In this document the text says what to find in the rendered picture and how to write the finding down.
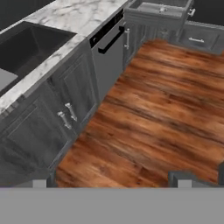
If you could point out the narrow grey cupboard door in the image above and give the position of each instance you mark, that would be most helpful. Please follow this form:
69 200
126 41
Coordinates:
134 43

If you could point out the black kitchen sink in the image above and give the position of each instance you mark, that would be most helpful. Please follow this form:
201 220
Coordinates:
32 46

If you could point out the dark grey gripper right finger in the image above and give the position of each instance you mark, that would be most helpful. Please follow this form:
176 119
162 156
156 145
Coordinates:
172 179

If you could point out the grey dishwasher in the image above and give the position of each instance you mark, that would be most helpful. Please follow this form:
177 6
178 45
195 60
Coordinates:
109 67

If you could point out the wide grey cupboard door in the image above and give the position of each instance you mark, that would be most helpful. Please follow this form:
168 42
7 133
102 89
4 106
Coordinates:
32 137
75 84

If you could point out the open grey drawer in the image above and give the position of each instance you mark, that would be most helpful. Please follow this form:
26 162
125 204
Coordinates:
159 10

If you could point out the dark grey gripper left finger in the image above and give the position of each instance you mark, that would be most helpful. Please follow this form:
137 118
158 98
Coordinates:
51 178

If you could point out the closed grey drawer front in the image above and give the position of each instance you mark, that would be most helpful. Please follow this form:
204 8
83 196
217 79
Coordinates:
201 38

